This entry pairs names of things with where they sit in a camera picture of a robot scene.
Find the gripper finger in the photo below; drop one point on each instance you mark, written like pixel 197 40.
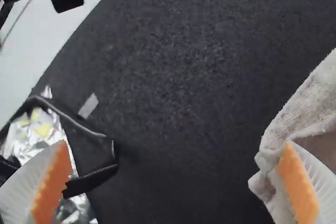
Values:
pixel 309 190
pixel 29 187

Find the pale towel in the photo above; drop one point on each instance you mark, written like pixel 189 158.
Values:
pixel 302 108

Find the silver foil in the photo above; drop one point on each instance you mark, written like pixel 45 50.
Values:
pixel 34 129

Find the white label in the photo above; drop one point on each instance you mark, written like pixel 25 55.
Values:
pixel 88 106

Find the black mat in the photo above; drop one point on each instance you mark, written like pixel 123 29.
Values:
pixel 183 77

